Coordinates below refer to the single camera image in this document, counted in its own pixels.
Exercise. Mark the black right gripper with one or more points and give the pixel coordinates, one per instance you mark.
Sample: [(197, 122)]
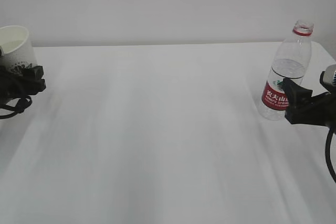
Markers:
[(305, 109)]

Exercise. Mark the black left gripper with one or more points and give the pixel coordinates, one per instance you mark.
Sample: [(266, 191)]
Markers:
[(31, 82)]

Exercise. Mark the white paper cup green logo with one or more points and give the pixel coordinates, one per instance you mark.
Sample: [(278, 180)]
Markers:
[(17, 52)]

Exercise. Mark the clear water bottle red label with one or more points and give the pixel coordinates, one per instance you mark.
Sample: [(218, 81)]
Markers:
[(290, 61)]

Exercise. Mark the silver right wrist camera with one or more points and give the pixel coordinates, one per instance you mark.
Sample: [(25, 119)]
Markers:
[(327, 78)]

